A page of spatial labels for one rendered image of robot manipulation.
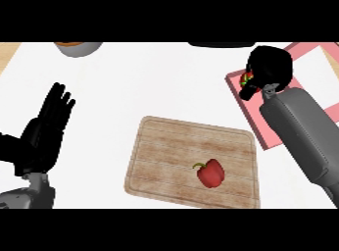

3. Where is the wooden cutting board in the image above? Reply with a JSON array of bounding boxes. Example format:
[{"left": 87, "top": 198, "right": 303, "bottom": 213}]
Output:
[{"left": 123, "top": 115, "right": 262, "bottom": 210}]

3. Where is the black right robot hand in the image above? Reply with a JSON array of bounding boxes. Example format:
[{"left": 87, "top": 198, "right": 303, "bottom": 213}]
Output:
[{"left": 237, "top": 45, "right": 294, "bottom": 101}]

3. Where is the red tomato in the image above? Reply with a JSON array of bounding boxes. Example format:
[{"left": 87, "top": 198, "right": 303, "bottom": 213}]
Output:
[{"left": 238, "top": 72, "right": 262, "bottom": 94}]

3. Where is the red bell pepper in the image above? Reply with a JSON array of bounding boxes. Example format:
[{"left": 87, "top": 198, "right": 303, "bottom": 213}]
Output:
[{"left": 191, "top": 158, "right": 226, "bottom": 189}]

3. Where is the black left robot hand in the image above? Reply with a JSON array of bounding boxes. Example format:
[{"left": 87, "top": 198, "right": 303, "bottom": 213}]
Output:
[{"left": 0, "top": 81, "right": 77, "bottom": 177}]

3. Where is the black round object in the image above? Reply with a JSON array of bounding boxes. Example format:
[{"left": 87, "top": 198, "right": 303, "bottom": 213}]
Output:
[{"left": 185, "top": 42, "right": 256, "bottom": 49}]

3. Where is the grey bowl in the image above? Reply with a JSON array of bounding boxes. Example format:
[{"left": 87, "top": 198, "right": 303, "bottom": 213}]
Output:
[{"left": 53, "top": 42, "right": 104, "bottom": 59}]

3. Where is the pink cardboard box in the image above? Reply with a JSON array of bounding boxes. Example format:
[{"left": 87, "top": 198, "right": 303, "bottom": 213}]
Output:
[{"left": 225, "top": 42, "right": 339, "bottom": 151}]

